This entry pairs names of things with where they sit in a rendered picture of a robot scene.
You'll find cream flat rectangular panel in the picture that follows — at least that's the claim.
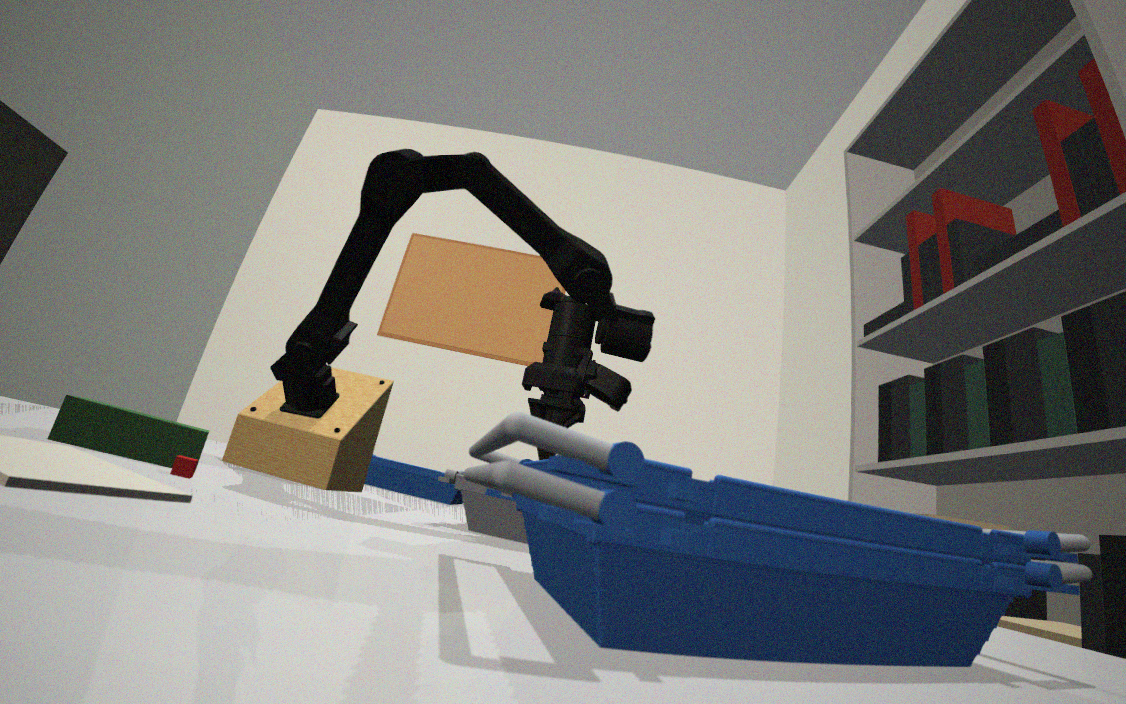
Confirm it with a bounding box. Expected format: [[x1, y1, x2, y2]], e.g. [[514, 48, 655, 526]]
[[0, 435, 193, 504]]

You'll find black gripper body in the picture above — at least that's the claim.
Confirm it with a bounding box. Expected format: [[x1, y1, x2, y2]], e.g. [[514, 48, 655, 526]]
[[522, 336, 591, 424]]

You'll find green rectangular block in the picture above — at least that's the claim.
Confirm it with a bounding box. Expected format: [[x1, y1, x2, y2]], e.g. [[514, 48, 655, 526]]
[[48, 395, 211, 467]]

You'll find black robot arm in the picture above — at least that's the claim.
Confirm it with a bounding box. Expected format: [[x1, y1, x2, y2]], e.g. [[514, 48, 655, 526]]
[[270, 148, 655, 419]]

